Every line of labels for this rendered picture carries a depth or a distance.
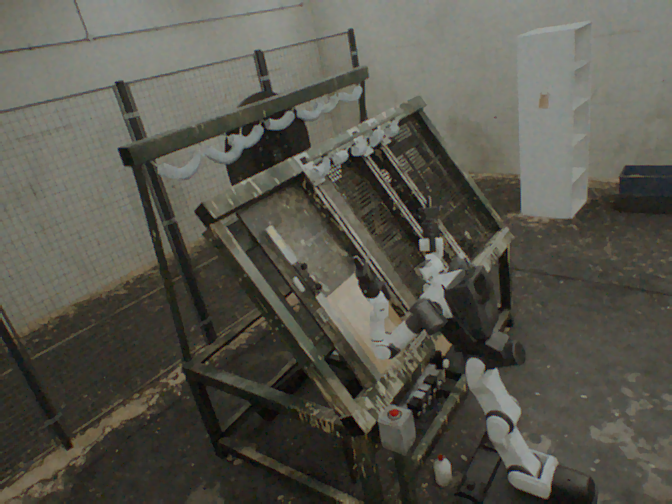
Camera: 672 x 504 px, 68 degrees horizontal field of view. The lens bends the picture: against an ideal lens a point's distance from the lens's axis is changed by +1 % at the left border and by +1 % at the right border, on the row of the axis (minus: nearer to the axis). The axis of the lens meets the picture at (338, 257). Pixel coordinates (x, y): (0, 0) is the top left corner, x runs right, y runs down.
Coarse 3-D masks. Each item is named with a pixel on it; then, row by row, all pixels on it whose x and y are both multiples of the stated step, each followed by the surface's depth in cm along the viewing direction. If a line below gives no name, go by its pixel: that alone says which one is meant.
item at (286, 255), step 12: (276, 240) 247; (288, 252) 249; (288, 264) 248; (300, 276) 247; (312, 300) 250; (324, 300) 250; (336, 324) 249; (348, 336) 250; (348, 348) 251; (360, 348) 252; (360, 360) 250; (372, 372) 251
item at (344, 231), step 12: (300, 156) 271; (324, 156) 263; (312, 168) 273; (312, 180) 269; (324, 180) 275; (312, 192) 275; (324, 192) 277; (324, 204) 274; (324, 216) 278; (336, 216) 275; (336, 228) 277; (348, 228) 277; (348, 240) 276; (360, 240) 279; (360, 252) 275; (372, 264) 278; (384, 276) 279; (396, 300) 277; (396, 312) 280; (408, 312) 279
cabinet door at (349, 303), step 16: (352, 288) 268; (336, 304) 257; (352, 304) 264; (368, 304) 271; (352, 320) 259; (368, 320) 266; (384, 320) 273; (400, 320) 280; (368, 336) 262; (368, 352) 257; (384, 368) 259
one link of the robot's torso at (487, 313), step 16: (464, 272) 234; (480, 272) 228; (432, 288) 237; (448, 288) 225; (464, 288) 219; (480, 288) 238; (448, 304) 224; (464, 304) 223; (480, 304) 222; (496, 304) 236; (448, 320) 229; (464, 320) 227; (480, 320) 222; (496, 320) 236; (448, 336) 236; (464, 336) 231; (480, 336) 228
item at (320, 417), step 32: (288, 288) 384; (256, 320) 364; (512, 320) 417; (192, 384) 317; (224, 384) 293; (256, 384) 284; (288, 384) 293; (352, 384) 268; (288, 416) 267; (320, 416) 252; (448, 416) 322; (224, 448) 334; (352, 448) 275; (416, 448) 299; (288, 480) 301; (352, 480) 280
